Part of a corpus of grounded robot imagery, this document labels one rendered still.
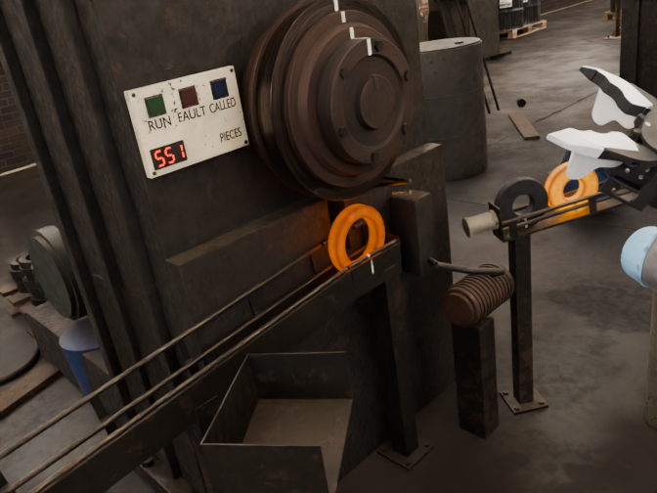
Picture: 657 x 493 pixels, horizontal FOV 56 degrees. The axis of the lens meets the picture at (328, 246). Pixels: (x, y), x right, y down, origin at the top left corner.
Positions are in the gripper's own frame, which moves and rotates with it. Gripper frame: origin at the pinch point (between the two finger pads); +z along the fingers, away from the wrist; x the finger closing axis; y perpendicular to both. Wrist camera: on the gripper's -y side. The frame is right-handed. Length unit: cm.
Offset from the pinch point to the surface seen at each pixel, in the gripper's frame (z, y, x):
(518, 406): -42, 140, 52
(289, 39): 53, 38, 37
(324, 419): 8, 75, -15
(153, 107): 68, 48, 11
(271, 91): 51, 45, 27
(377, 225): 22, 84, 43
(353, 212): 28, 77, 37
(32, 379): 128, 222, -5
